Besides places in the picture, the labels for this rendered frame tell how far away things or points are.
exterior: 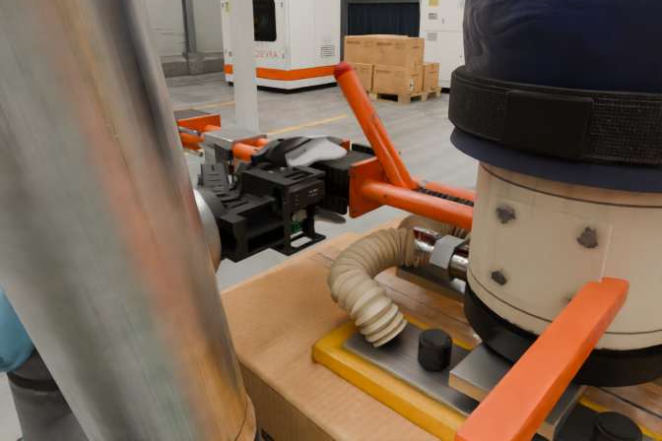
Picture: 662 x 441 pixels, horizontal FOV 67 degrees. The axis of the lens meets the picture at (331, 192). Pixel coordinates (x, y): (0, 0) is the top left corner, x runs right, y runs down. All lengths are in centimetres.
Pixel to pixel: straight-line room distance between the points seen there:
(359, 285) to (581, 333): 21
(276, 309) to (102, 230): 38
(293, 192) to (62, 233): 29
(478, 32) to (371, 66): 727
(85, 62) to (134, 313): 10
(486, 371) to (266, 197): 23
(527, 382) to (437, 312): 30
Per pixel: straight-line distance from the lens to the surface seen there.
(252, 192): 48
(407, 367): 45
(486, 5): 36
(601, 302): 35
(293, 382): 47
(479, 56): 37
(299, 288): 60
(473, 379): 41
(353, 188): 52
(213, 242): 41
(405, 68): 732
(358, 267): 48
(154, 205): 20
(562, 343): 30
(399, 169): 52
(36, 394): 42
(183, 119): 79
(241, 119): 366
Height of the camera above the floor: 126
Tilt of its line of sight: 20 degrees down
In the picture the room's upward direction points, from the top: straight up
